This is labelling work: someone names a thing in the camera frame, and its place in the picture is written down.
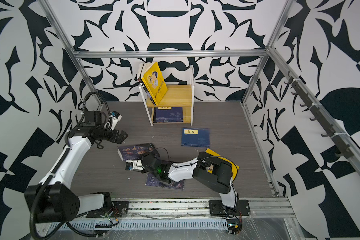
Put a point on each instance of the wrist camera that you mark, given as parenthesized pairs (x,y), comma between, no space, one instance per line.
(134,165)
(114,118)

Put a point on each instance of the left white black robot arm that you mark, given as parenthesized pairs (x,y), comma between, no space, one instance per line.
(51,202)

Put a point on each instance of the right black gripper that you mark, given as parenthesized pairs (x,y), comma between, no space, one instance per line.
(145,156)

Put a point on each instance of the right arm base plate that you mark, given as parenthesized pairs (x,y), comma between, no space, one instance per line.
(217,209)

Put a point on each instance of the yellow cartoon book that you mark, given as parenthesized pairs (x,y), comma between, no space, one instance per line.
(235,168)
(152,78)

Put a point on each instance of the wooden white frame bookshelf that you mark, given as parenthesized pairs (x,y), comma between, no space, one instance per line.
(177,96)

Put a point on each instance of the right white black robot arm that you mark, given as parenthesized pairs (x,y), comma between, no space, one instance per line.
(214,172)

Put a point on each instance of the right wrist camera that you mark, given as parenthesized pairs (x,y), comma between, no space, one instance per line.
(134,165)

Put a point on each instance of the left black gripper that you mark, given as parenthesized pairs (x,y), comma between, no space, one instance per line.
(114,137)

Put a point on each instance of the wall coat hook rail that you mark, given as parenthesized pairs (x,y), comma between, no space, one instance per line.
(321,115)

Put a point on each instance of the dark portrait book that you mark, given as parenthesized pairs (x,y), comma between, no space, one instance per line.
(135,152)
(154,182)

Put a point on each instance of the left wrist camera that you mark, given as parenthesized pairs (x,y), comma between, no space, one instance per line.
(114,118)

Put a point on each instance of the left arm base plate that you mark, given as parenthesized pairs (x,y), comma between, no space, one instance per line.
(115,210)

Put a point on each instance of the white slotted cable duct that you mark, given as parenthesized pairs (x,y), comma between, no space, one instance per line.
(151,224)

